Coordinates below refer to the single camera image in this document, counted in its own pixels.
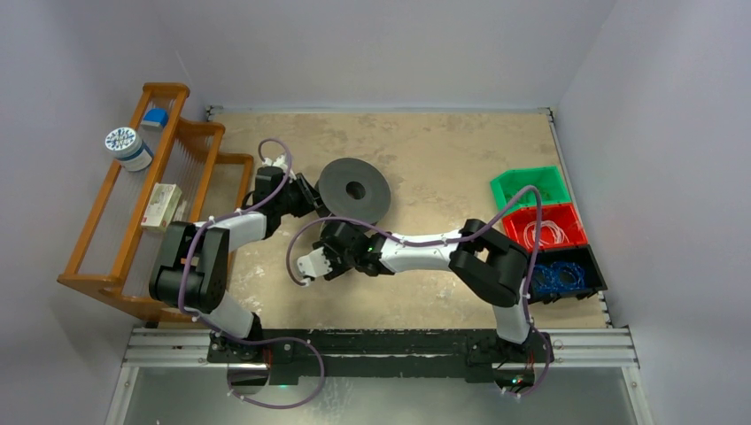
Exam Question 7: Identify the black cable spool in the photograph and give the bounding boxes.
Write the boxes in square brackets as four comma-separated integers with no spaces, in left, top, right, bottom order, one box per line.
[315,158,391,225]

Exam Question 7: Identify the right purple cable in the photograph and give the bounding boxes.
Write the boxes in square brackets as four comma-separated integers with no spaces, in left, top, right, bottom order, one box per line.
[285,185,554,400]

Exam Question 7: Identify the black plastic bin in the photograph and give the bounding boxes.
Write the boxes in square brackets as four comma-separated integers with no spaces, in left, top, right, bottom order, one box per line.
[529,244,608,304]

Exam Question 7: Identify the aluminium frame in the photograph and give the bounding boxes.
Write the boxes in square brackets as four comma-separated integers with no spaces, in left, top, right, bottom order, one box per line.
[105,328,654,424]

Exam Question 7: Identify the blue white small box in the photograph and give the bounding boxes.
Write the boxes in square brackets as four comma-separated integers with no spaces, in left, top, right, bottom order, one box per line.
[140,108,169,131]

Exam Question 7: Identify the white red carton box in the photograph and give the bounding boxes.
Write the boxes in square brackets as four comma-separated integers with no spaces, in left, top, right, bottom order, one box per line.
[140,183,182,232]

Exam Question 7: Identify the green cable coils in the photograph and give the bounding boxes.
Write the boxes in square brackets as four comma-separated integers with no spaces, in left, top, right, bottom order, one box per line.
[510,182,559,204]

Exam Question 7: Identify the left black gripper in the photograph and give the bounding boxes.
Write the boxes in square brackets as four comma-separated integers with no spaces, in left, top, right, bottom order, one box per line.
[275,174,327,218]

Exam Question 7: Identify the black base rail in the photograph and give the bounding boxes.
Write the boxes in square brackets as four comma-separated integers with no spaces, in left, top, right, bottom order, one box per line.
[207,328,554,388]

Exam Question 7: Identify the red plastic bin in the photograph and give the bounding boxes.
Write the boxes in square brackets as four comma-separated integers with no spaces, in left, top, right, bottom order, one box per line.
[501,203,588,251]

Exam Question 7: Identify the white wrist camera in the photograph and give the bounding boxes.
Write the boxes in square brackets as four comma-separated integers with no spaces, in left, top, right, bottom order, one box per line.
[296,247,332,285]
[262,154,294,175]

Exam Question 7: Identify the green plastic bin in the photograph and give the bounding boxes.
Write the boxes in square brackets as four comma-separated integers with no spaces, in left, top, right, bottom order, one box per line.
[490,166,571,211]

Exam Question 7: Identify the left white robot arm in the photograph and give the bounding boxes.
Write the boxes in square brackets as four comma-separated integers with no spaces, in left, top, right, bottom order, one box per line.
[149,166,323,362]

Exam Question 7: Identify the wooden rack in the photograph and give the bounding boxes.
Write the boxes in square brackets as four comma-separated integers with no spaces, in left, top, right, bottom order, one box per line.
[58,82,254,322]

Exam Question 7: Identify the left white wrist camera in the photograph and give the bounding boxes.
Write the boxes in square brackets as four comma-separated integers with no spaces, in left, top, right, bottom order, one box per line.
[262,154,294,175]

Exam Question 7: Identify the blue white round tin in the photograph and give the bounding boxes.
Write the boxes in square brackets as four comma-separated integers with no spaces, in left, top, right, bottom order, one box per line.
[104,127,153,173]

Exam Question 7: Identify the white cable coils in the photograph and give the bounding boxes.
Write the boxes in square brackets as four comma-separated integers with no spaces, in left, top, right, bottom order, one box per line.
[522,218,579,249]

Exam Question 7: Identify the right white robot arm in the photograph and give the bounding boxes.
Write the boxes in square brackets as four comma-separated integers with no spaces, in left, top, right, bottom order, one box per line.
[295,218,532,360]

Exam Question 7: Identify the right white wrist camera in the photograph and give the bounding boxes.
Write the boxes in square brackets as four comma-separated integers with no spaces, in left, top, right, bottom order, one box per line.
[296,247,332,285]

